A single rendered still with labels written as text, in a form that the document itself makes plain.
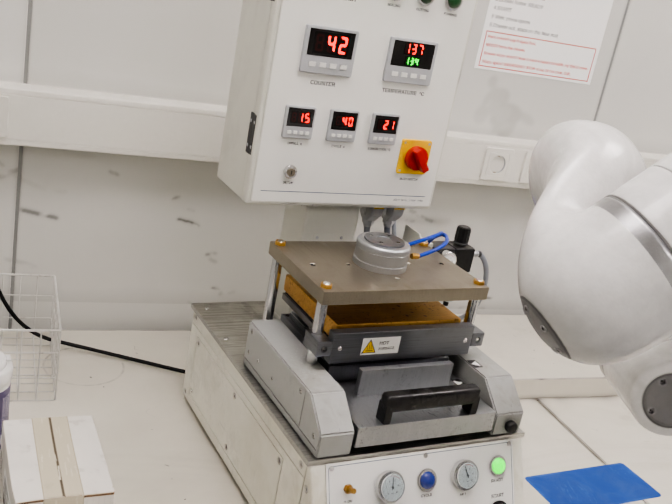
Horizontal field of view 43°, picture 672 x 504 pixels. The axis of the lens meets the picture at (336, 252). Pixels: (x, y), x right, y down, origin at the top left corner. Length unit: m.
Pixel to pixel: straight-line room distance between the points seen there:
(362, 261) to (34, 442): 0.50
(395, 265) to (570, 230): 0.65
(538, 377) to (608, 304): 1.24
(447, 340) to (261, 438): 0.29
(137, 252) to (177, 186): 0.15
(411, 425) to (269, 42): 0.55
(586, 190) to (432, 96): 0.73
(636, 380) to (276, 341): 0.49
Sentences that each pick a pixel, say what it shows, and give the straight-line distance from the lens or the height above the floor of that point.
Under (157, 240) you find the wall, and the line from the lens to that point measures 1.69.
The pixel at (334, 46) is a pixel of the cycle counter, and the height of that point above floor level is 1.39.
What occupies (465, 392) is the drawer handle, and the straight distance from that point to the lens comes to 1.16.
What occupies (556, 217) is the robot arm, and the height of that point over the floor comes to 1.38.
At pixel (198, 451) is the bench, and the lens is 1.39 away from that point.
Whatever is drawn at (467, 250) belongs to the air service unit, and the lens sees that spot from 1.47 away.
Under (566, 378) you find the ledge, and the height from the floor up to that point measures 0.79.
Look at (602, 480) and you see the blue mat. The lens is 1.60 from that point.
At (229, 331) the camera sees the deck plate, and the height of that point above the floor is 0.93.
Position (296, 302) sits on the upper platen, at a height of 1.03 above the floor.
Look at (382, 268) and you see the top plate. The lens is 1.19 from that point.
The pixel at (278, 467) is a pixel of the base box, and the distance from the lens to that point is 1.17.
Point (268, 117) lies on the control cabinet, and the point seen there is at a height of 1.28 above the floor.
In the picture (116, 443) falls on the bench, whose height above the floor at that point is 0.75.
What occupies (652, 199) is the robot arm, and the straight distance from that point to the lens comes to 0.57.
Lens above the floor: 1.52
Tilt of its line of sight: 19 degrees down
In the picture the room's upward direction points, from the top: 11 degrees clockwise
